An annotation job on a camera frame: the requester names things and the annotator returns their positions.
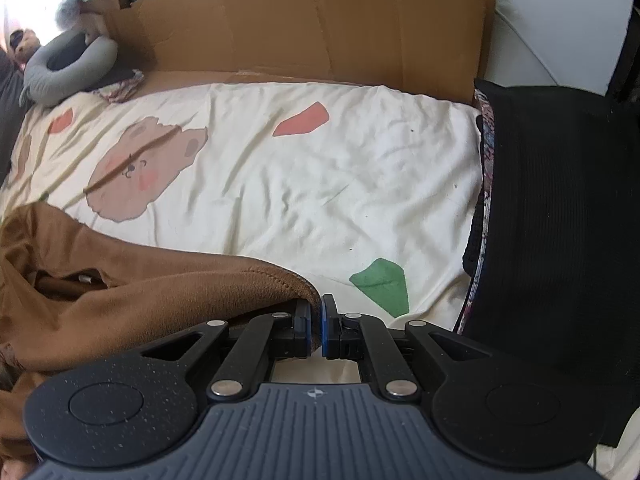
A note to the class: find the brown shirt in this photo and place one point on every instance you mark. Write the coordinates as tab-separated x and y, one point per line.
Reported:
150	305

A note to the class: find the floral patterned cloth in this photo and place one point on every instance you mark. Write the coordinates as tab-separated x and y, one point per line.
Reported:
120	91

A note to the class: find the brown cardboard sheet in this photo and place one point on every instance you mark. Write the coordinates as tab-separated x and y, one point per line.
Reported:
300	20

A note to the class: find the grey neck pillow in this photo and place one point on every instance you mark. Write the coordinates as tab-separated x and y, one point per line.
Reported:
45	72

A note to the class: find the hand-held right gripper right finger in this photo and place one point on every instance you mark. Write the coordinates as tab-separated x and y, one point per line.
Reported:
327	332

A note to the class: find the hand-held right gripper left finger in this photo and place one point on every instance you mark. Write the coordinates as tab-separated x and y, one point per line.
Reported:
308	335

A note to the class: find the black cloth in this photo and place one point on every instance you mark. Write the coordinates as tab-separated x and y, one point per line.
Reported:
70	55

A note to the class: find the brown plush toy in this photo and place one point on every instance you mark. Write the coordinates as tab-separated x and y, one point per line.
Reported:
25	42

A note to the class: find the cream bear-print bed sheet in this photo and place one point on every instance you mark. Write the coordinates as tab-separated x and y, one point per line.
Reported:
300	185

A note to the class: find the dark grey cloth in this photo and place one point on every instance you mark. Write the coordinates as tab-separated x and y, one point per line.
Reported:
7	110

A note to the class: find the black knit garment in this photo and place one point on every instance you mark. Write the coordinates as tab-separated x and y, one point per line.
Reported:
560	210

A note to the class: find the multicolour patterned blanket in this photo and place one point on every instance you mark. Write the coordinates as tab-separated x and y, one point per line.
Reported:
485	135

